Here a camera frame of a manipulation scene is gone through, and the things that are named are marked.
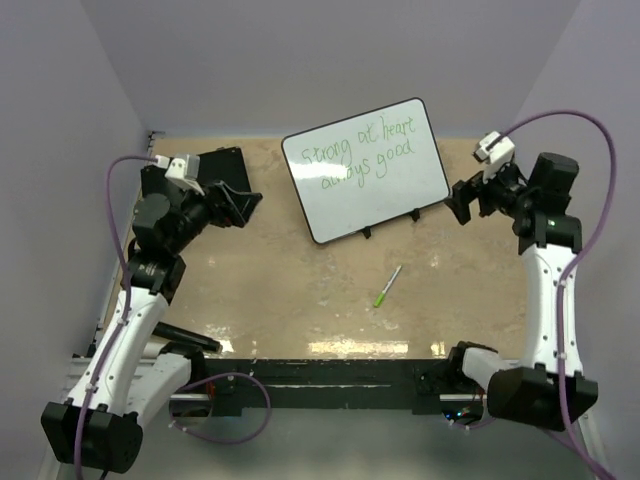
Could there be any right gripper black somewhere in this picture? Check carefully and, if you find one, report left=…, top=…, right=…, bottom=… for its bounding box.
left=442, top=156, right=533, bottom=225

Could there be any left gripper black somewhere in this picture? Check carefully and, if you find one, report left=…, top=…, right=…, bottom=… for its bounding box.
left=168, top=178, right=262, bottom=255

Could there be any white whiteboard with dark frame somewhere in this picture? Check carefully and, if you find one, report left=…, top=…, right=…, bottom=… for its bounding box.
left=281, top=97, right=450, bottom=244

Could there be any green marker cap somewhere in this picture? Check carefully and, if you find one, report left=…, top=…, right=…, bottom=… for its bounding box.
left=373, top=292, right=386, bottom=308

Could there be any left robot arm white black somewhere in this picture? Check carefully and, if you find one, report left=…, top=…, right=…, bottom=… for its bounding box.
left=41, top=181, right=263, bottom=474

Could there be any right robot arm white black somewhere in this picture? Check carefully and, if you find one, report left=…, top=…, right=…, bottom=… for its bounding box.
left=445, top=152, right=598, bottom=432

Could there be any black flat case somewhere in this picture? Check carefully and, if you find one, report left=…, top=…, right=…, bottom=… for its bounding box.
left=140, top=147, right=252, bottom=204

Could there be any black white eraser tool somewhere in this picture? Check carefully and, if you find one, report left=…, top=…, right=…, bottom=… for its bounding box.
left=142, top=322, right=222, bottom=359

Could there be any wire whiteboard stand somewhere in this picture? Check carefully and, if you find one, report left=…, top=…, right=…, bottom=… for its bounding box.
left=359, top=208, right=421, bottom=239

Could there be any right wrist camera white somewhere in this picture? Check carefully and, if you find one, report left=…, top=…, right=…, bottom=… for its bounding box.
left=473, top=131, right=515, bottom=183

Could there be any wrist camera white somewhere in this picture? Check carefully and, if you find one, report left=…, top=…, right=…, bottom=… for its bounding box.
left=153, top=154, right=205, bottom=196
left=473, top=131, right=515, bottom=183

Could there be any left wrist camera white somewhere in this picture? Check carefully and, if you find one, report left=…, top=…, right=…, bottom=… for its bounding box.
left=153, top=154, right=205, bottom=196

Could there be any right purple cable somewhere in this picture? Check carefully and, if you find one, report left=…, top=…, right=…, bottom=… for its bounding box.
left=492, top=110, right=617, bottom=480

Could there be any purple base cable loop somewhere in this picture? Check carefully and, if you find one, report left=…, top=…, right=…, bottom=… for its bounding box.
left=168, top=372, right=272, bottom=444

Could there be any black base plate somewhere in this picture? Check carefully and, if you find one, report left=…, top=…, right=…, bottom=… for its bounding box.
left=173, top=358, right=486, bottom=419

